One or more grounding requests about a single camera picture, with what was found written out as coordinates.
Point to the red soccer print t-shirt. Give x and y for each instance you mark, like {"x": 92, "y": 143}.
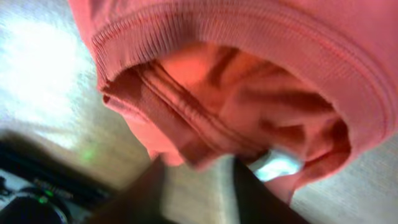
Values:
{"x": 196, "y": 80}

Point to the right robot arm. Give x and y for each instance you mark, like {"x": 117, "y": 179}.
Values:
{"x": 37, "y": 189}

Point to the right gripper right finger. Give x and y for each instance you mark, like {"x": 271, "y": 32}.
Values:
{"x": 257, "y": 204}

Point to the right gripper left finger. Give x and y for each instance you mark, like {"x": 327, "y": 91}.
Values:
{"x": 139, "y": 203}

